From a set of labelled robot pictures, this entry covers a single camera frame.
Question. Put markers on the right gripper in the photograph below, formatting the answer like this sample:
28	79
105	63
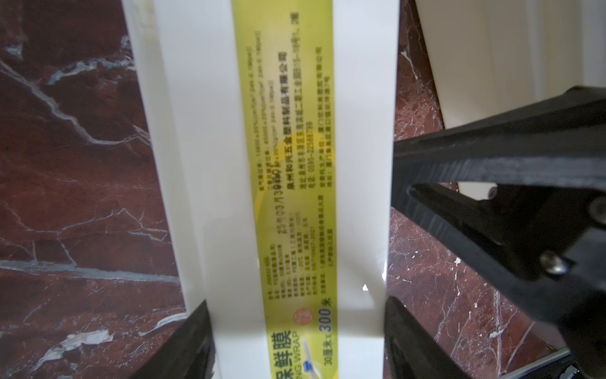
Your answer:
520	198

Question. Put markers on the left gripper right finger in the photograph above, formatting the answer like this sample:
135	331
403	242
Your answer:
411	351

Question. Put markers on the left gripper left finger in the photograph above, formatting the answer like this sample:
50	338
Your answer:
188	354

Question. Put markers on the cream wrap dispenser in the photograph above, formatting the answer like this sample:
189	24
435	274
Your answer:
488	57

